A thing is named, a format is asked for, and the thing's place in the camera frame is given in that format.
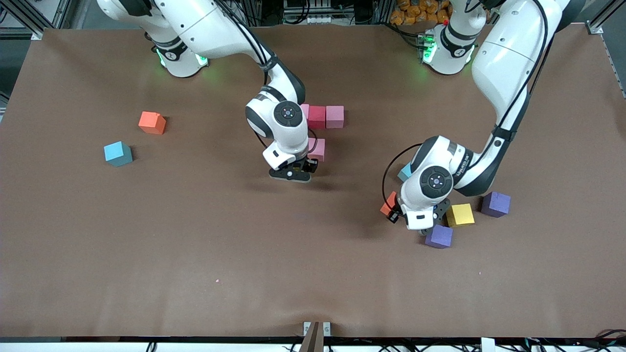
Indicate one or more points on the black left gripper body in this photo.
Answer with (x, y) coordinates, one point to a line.
(394, 213)

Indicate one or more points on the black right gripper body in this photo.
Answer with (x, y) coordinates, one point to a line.
(310, 165)

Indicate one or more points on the orange foam block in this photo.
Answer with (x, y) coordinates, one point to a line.
(388, 203)
(151, 123)

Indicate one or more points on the pink foam block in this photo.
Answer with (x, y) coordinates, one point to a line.
(319, 149)
(335, 117)
(305, 110)

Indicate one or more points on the blue foam block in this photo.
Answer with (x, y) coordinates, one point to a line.
(405, 172)
(117, 154)

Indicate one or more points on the purple foam block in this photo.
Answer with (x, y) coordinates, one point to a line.
(496, 204)
(440, 237)

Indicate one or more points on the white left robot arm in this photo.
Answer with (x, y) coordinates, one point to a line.
(508, 54)

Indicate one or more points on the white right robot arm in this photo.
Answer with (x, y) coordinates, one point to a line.
(205, 29)

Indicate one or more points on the red foam block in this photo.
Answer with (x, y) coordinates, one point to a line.
(317, 117)

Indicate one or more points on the yellow foam block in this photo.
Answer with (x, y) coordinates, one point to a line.
(462, 215)

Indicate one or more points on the brown table mat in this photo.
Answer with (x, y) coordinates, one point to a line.
(313, 293)

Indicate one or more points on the white power strip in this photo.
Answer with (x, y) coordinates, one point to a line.
(318, 19)

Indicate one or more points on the black equipment rack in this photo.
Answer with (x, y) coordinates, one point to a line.
(362, 10)

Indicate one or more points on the bag of orange objects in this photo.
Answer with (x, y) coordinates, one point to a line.
(415, 12)

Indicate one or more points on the aluminium frame profile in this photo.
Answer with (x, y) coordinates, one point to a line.
(594, 27)
(24, 19)

